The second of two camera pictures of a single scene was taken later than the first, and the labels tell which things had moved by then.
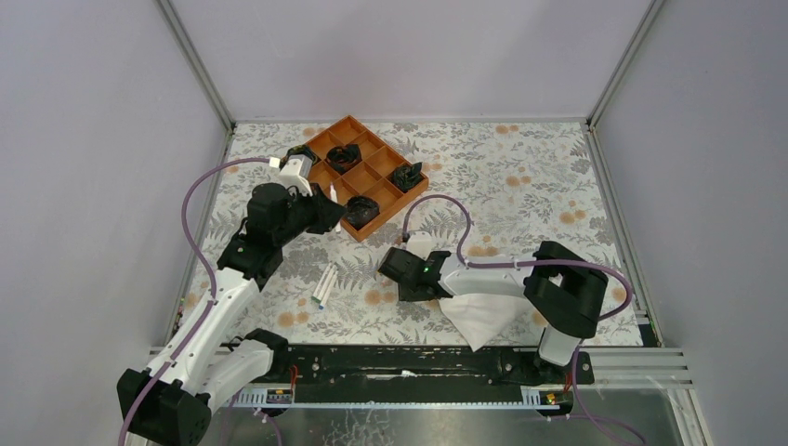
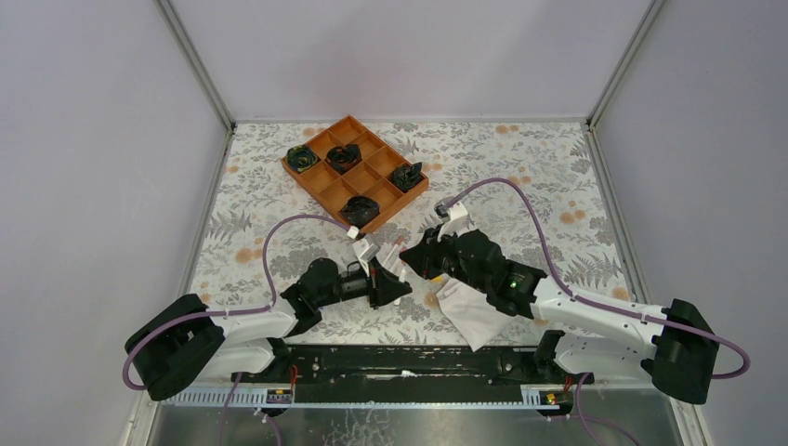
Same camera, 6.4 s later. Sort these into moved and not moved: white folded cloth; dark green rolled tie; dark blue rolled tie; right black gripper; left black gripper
Moved: right black gripper; left black gripper
Not moved: dark blue rolled tie; white folded cloth; dark green rolled tie
